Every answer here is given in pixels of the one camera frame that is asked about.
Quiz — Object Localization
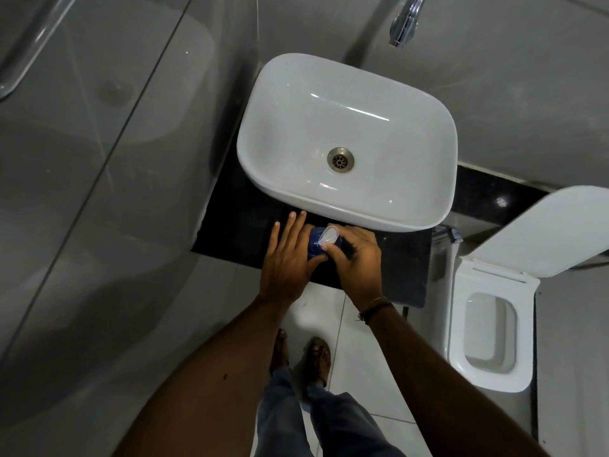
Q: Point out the person's right hand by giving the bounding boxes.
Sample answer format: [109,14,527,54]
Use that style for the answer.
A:
[325,226,386,312]

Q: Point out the person's left hand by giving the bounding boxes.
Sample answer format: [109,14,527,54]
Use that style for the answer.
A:
[258,210,330,306]

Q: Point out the blue bottle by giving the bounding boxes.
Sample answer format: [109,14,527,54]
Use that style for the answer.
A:
[306,226,341,260]

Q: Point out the person's right forearm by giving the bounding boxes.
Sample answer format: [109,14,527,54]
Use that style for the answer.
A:
[365,304,553,457]

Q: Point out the person's left forearm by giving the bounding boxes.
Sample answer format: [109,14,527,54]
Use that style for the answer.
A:
[113,294,305,457]

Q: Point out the metal sink drain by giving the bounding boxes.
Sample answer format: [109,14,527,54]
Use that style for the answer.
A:
[327,147,356,176]

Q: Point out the person's left sandal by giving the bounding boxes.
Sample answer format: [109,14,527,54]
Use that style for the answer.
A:
[269,328,292,377]

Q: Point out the person's sandal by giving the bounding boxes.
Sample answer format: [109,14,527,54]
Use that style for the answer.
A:
[304,337,333,389]
[269,328,292,377]

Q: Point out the person's right sandal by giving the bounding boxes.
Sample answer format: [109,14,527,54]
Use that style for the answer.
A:
[304,337,333,389]

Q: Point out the white ceramic sink basin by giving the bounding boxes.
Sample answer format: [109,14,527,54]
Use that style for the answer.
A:
[236,53,459,233]

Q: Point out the person's left leg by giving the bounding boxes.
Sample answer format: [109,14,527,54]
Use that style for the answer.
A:
[256,367,316,457]

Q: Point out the person's leg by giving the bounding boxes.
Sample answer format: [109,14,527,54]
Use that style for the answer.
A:
[306,384,406,457]
[256,367,316,457]

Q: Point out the person's right leg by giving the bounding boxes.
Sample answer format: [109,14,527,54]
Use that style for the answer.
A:
[306,384,406,457]

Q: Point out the white toilet bowl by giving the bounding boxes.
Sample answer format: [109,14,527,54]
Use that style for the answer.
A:
[430,227,521,376]

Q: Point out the white toilet seat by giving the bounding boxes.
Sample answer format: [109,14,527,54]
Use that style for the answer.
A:
[448,256,541,394]

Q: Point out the white toilet lid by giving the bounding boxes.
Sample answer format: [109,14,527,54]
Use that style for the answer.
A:
[458,185,609,281]

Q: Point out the glass shower panel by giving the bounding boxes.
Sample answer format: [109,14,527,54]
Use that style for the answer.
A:
[0,0,193,364]

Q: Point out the chrome faucet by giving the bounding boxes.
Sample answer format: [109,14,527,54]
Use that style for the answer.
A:
[389,0,430,48]

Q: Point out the brown wrist bracelet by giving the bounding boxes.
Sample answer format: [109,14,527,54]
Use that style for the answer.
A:
[357,297,396,324]

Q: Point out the chrome door handle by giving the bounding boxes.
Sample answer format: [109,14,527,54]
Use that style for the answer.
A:
[0,0,80,103]

